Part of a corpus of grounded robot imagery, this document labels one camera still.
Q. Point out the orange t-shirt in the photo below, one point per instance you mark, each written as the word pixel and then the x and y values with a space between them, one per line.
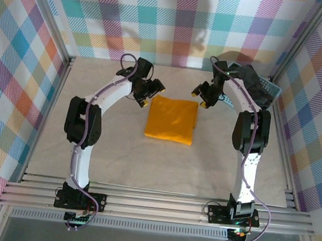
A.
pixel 171 118

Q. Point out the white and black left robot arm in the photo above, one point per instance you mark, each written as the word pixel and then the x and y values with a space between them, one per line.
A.
pixel 80 163

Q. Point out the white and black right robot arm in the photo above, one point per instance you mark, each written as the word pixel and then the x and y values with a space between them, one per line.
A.
pixel 248 171

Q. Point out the dark crumpled t-shirt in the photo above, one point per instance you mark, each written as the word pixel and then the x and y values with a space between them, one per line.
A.
pixel 255 84

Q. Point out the light blue plastic basket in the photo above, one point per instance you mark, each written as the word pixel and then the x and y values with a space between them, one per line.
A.
pixel 270 88

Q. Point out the aluminium frame post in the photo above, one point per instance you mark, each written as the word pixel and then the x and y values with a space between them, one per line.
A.
pixel 49 12
pixel 304 40

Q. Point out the aluminium frame cross rail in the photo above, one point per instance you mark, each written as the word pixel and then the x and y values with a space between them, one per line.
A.
pixel 154 205

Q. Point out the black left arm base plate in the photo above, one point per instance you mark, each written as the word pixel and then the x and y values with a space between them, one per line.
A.
pixel 97 202

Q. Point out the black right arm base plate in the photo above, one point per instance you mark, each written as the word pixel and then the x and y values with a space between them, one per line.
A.
pixel 218 214

